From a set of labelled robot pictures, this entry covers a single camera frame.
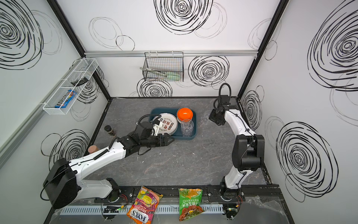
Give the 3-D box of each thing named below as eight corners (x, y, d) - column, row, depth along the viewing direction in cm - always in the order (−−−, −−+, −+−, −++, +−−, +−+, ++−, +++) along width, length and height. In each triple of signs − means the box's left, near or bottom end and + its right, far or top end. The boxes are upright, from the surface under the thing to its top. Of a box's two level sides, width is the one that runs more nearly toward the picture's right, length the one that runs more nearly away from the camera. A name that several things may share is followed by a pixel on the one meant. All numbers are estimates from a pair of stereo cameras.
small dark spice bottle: (109, 137, 98) (103, 129, 91) (111, 133, 101) (105, 125, 93) (115, 137, 98) (110, 129, 91) (117, 133, 101) (112, 125, 93)
